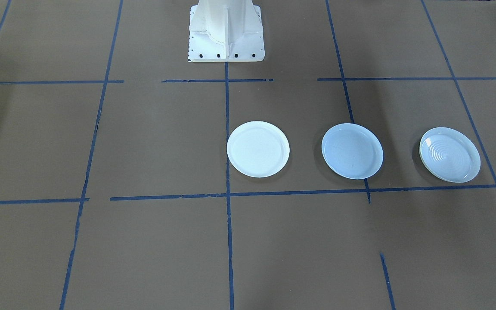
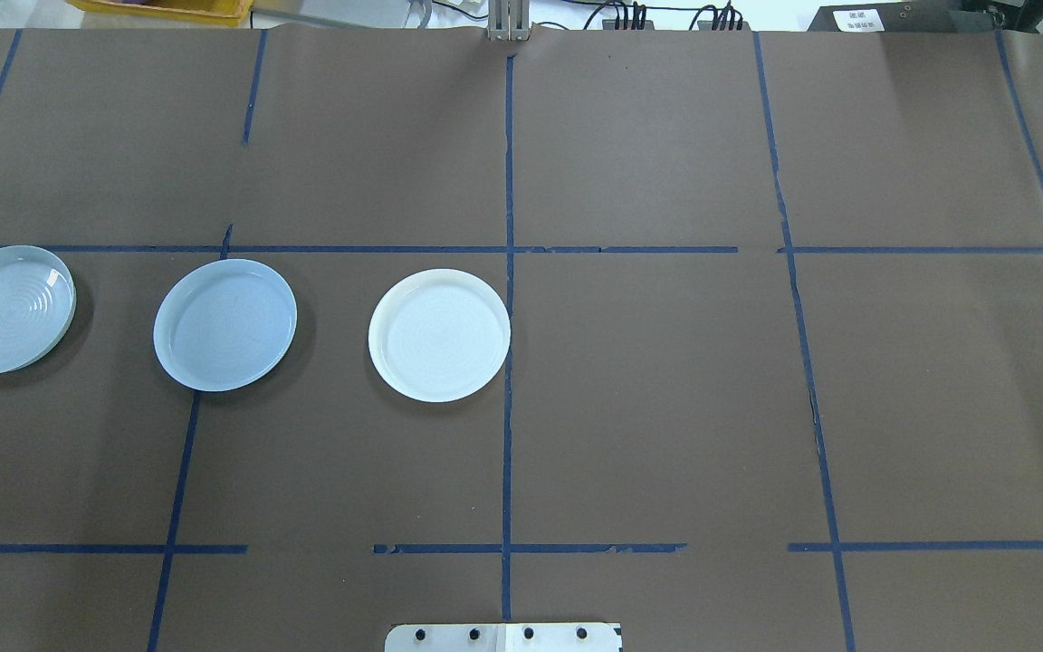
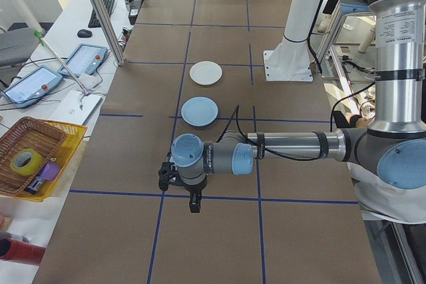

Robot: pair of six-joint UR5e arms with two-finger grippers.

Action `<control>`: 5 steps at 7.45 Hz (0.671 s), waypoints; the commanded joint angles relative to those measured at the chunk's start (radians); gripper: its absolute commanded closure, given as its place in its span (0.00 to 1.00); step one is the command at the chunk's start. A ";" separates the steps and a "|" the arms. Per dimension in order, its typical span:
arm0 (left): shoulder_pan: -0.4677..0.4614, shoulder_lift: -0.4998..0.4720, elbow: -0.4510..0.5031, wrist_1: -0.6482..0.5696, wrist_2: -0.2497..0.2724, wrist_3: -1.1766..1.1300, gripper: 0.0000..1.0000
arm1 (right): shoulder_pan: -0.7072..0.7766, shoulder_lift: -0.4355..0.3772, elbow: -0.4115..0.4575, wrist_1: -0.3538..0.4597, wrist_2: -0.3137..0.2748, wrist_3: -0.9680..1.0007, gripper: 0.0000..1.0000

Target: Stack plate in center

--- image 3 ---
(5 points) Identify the light blue round plate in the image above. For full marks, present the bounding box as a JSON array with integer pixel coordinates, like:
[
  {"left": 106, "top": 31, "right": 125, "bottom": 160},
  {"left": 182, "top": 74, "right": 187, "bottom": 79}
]
[{"left": 180, "top": 96, "right": 220, "bottom": 128}]

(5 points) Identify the white round plate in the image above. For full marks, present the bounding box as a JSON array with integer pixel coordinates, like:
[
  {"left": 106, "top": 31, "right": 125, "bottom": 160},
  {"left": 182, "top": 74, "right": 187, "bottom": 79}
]
[{"left": 189, "top": 61, "right": 223, "bottom": 86}]

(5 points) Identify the yellow plastic bin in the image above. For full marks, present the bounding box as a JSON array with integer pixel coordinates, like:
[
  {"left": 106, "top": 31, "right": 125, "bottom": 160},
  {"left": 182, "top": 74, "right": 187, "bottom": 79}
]
[{"left": 0, "top": 119, "right": 88, "bottom": 203}]

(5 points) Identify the silver laptop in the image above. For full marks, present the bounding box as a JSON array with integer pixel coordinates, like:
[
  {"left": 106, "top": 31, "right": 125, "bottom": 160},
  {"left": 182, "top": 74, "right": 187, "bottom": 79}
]
[{"left": 49, "top": 90, "right": 104, "bottom": 128}]

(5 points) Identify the purple small box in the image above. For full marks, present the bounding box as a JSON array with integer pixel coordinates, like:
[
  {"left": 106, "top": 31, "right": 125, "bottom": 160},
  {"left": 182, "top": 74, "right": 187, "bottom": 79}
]
[{"left": 39, "top": 162, "right": 61, "bottom": 182}]

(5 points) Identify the black battery pack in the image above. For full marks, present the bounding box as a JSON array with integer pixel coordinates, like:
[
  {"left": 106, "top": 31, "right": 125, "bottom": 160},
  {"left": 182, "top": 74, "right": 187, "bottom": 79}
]
[{"left": 23, "top": 177, "right": 46, "bottom": 195}]

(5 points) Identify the yellow tape roll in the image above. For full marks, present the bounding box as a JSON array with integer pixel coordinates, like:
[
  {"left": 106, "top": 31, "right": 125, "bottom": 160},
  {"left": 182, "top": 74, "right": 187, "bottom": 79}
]
[{"left": 9, "top": 148, "right": 44, "bottom": 177}]

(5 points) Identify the brown wicker basket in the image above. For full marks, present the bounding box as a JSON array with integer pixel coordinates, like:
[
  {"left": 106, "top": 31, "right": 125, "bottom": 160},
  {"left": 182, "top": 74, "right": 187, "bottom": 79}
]
[{"left": 0, "top": 116, "right": 67, "bottom": 196}]

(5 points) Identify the blue teach pendant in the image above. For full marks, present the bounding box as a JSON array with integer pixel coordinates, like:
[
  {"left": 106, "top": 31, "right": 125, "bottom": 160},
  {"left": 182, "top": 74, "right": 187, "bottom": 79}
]
[
  {"left": 59, "top": 43, "right": 110, "bottom": 78},
  {"left": 0, "top": 65, "right": 64, "bottom": 109}
]

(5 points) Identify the red cylinder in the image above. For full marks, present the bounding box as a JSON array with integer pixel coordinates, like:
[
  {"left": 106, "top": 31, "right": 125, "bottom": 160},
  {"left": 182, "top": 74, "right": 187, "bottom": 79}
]
[{"left": 0, "top": 237, "right": 46, "bottom": 267}]

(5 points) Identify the black box with white label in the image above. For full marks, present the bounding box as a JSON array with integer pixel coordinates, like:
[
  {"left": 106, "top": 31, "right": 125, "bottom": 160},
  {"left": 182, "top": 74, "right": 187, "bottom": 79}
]
[{"left": 128, "top": 0, "right": 144, "bottom": 25}]

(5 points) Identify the metal rod with green tape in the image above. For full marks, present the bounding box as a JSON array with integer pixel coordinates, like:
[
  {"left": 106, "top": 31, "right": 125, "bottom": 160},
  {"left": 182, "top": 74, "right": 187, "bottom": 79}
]
[{"left": 33, "top": 30, "right": 93, "bottom": 97}]

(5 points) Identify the black keyboard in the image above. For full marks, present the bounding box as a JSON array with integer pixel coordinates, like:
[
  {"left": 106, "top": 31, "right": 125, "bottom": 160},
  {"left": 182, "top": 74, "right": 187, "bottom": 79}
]
[{"left": 87, "top": 0, "right": 116, "bottom": 29}]

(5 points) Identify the white side desk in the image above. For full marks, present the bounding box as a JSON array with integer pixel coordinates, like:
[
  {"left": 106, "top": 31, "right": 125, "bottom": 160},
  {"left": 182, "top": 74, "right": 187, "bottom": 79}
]
[{"left": 0, "top": 0, "right": 157, "bottom": 284}]

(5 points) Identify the grey office chair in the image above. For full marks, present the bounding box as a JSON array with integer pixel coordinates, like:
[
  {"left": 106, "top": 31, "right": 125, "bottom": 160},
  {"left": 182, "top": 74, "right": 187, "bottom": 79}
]
[{"left": 0, "top": 21, "right": 54, "bottom": 69}]

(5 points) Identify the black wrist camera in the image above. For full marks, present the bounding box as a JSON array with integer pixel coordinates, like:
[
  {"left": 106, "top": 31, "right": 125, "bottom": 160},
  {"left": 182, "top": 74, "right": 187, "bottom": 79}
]
[{"left": 158, "top": 160, "right": 180, "bottom": 193}]

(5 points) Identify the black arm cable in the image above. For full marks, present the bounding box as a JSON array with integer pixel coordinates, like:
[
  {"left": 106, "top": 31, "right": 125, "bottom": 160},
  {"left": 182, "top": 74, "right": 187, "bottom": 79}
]
[{"left": 215, "top": 104, "right": 379, "bottom": 162}]

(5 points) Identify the white square base plate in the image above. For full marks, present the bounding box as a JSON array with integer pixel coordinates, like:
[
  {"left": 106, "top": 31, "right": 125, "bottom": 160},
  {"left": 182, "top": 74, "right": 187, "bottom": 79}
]
[{"left": 262, "top": 49, "right": 315, "bottom": 82}]

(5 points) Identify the aluminium frame post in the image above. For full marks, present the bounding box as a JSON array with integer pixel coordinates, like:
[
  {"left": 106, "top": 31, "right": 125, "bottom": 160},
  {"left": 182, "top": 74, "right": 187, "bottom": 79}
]
[{"left": 75, "top": 0, "right": 126, "bottom": 67}]

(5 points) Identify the black pedestal cable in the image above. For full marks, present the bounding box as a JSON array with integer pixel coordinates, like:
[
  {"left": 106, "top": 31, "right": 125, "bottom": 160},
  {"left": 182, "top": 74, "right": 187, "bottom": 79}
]
[{"left": 308, "top": 0, "right": 335, "bottom": 75}]

